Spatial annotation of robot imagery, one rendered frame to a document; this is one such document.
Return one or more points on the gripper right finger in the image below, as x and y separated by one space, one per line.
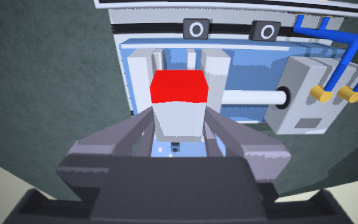
266 155

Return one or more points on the white block with red end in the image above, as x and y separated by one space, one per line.
179 100

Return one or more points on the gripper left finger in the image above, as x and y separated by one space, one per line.
119 139

